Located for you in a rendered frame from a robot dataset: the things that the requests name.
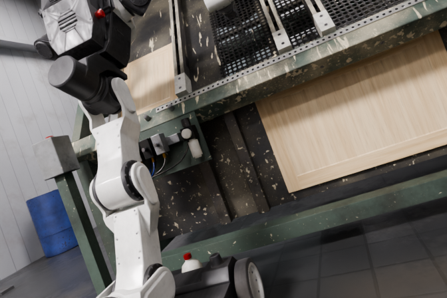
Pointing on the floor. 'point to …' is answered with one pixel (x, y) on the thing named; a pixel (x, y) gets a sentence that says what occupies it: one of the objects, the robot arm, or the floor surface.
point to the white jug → (190, 263)
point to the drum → (52, 223)
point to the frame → (258, 192)
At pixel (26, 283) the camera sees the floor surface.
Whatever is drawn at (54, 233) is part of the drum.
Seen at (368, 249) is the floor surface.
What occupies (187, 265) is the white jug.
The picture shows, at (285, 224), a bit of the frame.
